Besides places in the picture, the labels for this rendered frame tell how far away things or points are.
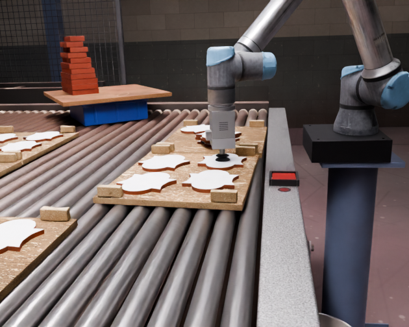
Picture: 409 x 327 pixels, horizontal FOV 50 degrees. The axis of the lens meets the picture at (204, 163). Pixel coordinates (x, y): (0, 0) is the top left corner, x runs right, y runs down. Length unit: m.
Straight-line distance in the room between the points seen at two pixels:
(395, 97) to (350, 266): 0.65
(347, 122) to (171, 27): 4.86
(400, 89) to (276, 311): 0.96
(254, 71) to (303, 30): 5.02
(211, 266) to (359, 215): 0.99
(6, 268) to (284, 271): 0.45
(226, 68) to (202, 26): 5.04
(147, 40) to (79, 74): 4.20
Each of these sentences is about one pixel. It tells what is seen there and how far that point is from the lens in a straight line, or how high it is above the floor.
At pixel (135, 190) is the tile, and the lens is 1.03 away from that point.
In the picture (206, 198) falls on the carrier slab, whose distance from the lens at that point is 0.98.
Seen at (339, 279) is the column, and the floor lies 0.39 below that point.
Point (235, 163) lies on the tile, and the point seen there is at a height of 0.95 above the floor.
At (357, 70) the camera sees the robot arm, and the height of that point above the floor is 1.16.
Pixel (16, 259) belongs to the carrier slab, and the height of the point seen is 0.94.
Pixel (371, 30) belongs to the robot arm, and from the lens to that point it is 1.39.
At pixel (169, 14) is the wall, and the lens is 6.26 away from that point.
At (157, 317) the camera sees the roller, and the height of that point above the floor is 0.92.
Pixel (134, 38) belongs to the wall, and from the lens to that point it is 6.36.
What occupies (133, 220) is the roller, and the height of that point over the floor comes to 0.92.
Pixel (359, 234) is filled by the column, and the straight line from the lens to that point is 1.68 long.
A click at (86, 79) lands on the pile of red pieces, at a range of 2.16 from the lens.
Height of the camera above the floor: 1.29
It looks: 16 degrees down
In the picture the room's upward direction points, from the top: 2 degrees counter-clockwise
